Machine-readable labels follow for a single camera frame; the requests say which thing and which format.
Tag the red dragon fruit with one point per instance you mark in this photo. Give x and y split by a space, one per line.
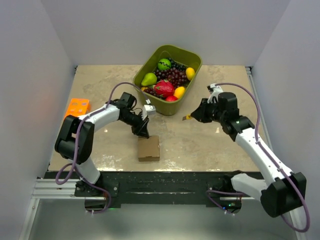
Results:
164 89

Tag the dark black grape bunch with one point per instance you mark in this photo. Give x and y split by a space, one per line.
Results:
176 65

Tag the green pear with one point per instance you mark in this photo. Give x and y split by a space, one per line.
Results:
149 79

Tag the yellow lemon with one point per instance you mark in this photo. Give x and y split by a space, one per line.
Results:
190 73

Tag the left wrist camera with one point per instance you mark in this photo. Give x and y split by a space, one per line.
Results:
148 109

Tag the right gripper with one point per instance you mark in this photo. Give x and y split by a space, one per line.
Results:
200 113

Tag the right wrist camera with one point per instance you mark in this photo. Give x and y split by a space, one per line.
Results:
214 91

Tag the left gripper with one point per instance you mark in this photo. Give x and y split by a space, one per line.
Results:
140 129

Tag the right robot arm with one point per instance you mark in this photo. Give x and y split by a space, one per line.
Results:
280 190

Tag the red apple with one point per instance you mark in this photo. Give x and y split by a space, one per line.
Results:
171 98

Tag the orange plastic box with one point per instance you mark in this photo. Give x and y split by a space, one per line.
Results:
78 107

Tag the purple grape bunch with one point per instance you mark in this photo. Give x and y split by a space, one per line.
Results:
176 77

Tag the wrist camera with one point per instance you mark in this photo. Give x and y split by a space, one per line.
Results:
148 109
214 91

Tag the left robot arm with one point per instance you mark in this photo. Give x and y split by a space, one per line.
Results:
75 138

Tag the green striped ball fruit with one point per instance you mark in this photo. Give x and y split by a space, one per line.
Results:
164 64

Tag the yellow utility knife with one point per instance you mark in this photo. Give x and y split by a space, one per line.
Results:
187 117

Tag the olive green plastic basin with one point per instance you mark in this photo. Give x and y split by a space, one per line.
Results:
187 58

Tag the brown cardboard express box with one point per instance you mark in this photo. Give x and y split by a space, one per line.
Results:
148 149

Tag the orange yellow mango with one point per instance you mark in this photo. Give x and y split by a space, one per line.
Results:
179 92

